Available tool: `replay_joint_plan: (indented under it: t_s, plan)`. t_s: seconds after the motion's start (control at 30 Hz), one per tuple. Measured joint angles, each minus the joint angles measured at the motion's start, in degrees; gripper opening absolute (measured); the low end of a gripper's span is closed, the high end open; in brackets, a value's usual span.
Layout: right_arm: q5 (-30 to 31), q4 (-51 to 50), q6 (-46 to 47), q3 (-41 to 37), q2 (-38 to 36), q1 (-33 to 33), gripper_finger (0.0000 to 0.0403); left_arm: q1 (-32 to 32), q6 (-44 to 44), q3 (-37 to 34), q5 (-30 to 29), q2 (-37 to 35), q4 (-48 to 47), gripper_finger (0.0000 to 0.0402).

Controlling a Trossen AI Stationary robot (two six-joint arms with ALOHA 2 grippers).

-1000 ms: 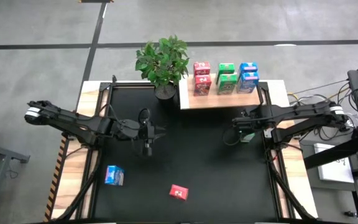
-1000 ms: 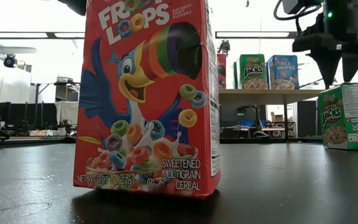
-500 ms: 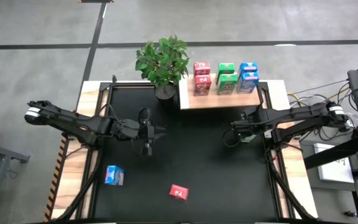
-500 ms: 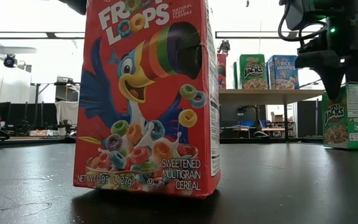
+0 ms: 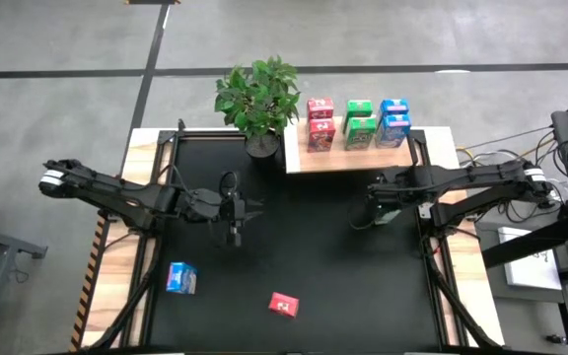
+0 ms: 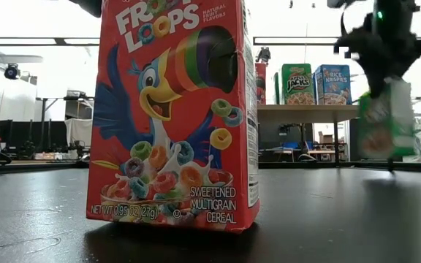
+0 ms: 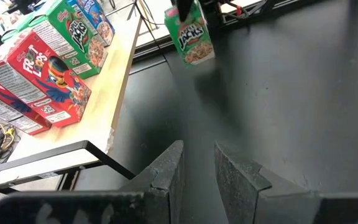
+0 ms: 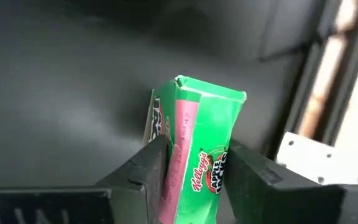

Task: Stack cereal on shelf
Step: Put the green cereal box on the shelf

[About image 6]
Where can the black partition panel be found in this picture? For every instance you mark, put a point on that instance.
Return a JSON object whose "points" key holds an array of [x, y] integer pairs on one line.
{"points": [[354, 139]]}

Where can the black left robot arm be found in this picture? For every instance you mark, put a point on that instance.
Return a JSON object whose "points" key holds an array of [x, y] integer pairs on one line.
{"points": [[90, 6]]}

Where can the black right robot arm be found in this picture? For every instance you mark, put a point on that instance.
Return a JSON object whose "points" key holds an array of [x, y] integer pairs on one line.
{"points": [[393, 14]]}

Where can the brown cardboard box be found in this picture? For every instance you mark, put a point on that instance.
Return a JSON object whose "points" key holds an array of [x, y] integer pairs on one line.
{"points": [[325, 138]]}

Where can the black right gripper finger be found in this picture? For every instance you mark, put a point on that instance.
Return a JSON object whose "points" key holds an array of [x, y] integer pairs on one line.
{"points": [[378, 84]]}

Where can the white hanging cloth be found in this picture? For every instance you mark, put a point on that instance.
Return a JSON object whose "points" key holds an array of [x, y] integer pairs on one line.
{"points": [[79, 131]]}

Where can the black hanging ceiling device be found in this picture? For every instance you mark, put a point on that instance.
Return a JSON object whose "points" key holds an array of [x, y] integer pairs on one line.
{"points": [[263, 55]]}

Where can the black background table frame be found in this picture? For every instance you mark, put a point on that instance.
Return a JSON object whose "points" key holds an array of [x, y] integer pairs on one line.
{"points": [[43, 109]]}

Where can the blue Rice Krispies cereal box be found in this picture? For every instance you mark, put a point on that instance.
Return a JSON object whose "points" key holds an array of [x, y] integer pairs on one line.
{"points": [[334, 85]]}

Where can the wooden shelf black legs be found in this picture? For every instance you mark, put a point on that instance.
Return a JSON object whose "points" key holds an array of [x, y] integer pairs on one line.
{"points": [[305, 113]]}

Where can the black round ceiling fixture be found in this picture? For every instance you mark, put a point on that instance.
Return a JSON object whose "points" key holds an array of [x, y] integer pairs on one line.
{"points": [[12, 71]]}

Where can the black background desk panel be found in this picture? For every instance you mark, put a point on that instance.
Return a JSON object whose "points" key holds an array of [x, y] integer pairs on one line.
{"points": [[31, 135]]}

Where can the background work table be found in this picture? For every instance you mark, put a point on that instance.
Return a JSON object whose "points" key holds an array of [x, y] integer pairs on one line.
{"points": [[289, 147]]}

